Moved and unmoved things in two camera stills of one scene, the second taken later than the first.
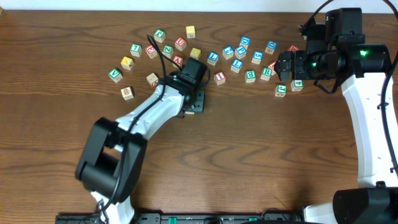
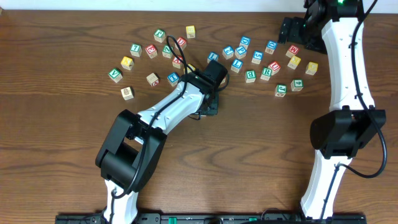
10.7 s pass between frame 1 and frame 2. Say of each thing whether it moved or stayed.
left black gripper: moved
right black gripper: moved
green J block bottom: stayed
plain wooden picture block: stayed
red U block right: stayed
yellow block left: stayed
